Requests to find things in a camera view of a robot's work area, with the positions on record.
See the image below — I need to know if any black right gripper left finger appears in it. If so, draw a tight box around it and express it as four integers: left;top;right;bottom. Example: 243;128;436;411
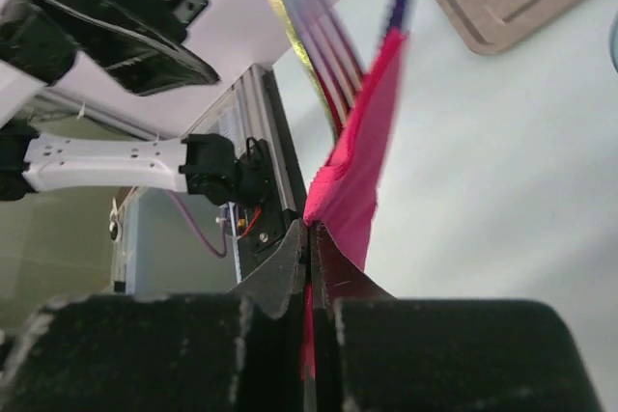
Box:
1;222;308;411

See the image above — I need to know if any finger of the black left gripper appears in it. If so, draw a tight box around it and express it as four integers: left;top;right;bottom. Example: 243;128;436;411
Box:
1;0;220;96

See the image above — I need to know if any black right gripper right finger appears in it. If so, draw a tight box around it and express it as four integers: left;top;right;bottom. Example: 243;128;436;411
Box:
308;225;602;411

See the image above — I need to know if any pink paper napkin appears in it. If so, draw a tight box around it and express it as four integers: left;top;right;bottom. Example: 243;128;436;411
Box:
299;28;410;379

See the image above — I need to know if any iridescent fork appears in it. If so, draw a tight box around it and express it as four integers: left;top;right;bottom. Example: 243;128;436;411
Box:
268;0;364;140

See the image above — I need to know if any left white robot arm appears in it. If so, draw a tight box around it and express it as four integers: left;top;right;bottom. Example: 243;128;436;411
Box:
1;0;294;207

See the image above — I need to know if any teal plastic basin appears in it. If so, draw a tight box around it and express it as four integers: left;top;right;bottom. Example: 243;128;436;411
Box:
608;15;618;71

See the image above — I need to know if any aluminium front rail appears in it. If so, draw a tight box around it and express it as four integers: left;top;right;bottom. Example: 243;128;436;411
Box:
12;65;294;207

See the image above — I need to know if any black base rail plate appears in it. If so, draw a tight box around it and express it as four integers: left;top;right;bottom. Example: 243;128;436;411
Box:
234;65;306;280

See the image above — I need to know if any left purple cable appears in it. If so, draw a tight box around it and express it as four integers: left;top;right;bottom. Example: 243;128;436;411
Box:
166;189;229;259

